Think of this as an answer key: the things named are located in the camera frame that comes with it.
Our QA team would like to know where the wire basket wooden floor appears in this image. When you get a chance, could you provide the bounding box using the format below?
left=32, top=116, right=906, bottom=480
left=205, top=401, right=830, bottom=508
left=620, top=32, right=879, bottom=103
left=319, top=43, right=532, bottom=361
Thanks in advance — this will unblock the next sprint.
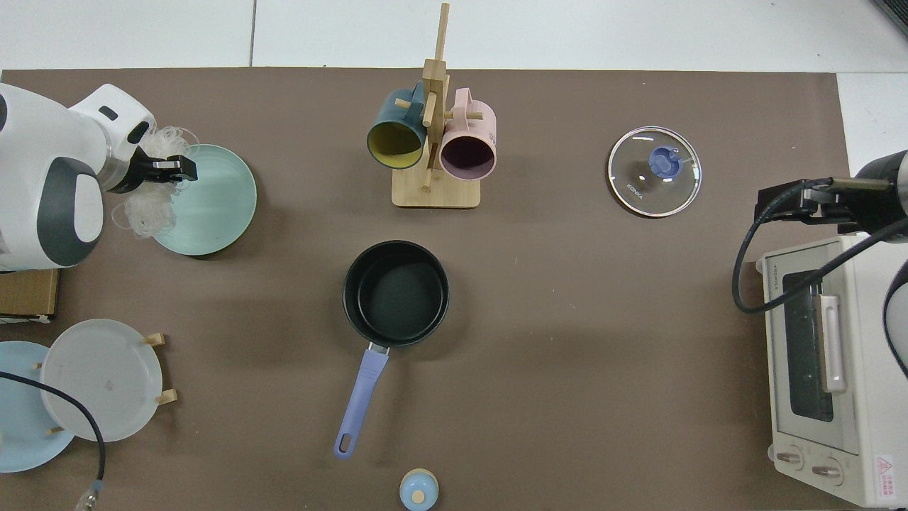
left=0, top=268, right=59, bottom=325

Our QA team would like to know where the black pot purple handle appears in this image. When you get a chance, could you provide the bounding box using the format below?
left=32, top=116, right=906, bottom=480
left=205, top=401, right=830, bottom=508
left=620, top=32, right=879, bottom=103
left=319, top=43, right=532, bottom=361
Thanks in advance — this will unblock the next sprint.
left=334, top=241, right=450, bottom=460

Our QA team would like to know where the brown table cloth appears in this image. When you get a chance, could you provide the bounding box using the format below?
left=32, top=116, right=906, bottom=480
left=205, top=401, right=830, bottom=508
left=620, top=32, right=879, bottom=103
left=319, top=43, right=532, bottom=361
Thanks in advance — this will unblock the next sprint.
left=0, top=67, right=857, bottom=511

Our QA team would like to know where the glass lid blue knob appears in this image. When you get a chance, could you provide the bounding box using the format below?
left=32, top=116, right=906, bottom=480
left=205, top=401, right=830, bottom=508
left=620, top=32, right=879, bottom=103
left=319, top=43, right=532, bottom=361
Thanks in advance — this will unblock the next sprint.
left=608, top=126, right=702, bottom=218

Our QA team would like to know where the pink cup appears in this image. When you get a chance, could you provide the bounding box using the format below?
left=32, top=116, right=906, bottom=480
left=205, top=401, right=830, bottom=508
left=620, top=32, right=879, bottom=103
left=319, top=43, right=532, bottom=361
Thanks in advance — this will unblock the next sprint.
left=439, top=88, right=497, bottom=180

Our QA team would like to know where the pale toaster oven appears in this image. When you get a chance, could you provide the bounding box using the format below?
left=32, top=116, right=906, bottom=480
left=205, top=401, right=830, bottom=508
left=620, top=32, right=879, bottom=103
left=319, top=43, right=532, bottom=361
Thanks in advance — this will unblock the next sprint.
left=755, top=234, right=908, bottom=508

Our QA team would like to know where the dark teal cup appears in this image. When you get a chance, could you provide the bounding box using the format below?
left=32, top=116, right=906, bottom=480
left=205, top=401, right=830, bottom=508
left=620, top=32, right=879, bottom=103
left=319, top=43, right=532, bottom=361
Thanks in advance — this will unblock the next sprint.
left=367, top=82, right=429, bottom=170

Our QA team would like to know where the teal plate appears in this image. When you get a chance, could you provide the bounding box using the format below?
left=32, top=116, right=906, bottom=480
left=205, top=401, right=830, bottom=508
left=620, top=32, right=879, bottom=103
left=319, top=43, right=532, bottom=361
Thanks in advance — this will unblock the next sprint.
left=142, top=144, right=258, bottom=257

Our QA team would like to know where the wooden cup stand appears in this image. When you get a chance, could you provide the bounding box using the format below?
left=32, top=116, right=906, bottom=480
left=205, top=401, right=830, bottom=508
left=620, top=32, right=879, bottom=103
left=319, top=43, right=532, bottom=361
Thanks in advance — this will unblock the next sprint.
left=392, top=2, right=485, bottom=209

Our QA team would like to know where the white vermicelli bundle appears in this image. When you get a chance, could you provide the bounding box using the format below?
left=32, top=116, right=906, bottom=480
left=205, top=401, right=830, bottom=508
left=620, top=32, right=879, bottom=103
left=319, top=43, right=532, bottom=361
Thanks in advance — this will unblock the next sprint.
left=110, top=126, right=204, bottom=239

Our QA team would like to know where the dark flat panel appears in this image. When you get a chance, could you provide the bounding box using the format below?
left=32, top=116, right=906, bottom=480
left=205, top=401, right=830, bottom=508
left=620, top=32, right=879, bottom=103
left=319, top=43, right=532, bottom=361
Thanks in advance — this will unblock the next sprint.
left=871, top=0, right=908, bottom=38

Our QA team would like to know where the wooden plate rack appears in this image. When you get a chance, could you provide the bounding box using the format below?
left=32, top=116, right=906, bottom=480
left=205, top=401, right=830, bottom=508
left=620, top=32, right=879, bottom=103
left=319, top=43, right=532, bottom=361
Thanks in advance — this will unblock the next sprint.
left=32, top=332, right=178, bottom=436

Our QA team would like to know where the pale grey plate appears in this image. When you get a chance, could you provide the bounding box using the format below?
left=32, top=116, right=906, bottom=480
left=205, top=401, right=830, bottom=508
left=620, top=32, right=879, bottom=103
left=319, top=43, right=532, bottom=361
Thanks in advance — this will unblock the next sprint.
left=40, top=319, right=164, bottom=443

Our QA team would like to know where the light blue plate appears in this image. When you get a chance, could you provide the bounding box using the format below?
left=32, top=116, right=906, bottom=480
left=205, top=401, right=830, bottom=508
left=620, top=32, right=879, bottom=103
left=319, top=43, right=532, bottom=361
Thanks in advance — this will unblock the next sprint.
left=0, top=341, right=76, bottom=473

